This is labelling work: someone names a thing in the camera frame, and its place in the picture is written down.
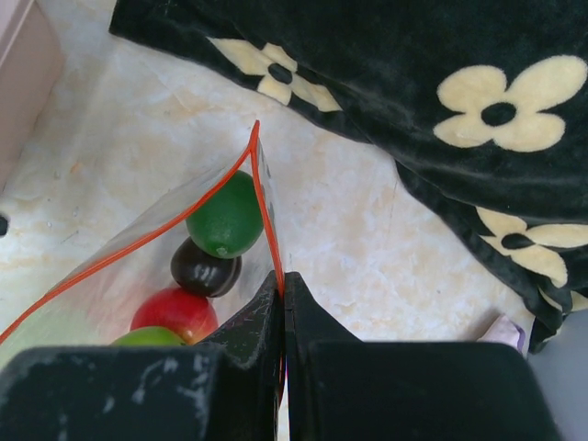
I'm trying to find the dark green avocado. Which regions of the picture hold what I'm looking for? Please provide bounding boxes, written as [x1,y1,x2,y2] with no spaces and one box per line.
[186,170,264,259]

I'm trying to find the red apple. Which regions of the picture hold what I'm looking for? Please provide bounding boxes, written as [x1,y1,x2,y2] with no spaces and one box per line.
[130,288,219,345]

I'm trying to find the clear zip top bag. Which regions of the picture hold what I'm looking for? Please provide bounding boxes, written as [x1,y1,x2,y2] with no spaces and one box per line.
[1,130,284,374]

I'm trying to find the light green apple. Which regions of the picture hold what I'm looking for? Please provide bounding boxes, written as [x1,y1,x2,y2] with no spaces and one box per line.
[111,326,187,346]

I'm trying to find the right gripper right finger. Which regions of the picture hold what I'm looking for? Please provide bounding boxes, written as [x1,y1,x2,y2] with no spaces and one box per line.
[284,272,560,441]

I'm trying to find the dark purple plum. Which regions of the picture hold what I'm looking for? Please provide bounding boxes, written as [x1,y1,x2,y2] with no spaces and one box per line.
[170,238,243,298]

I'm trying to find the black floral blanket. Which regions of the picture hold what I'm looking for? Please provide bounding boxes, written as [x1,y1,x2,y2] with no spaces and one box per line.
[109,1,587,354]

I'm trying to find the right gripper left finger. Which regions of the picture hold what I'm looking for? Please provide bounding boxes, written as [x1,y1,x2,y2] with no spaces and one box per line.
[1,274,283,440]

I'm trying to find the pink cloth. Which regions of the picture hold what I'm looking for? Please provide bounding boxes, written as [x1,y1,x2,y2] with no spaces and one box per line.
[477,314,526,354]

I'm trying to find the pink plastic bin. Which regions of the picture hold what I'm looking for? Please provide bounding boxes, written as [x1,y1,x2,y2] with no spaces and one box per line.
[1,0,64,185]

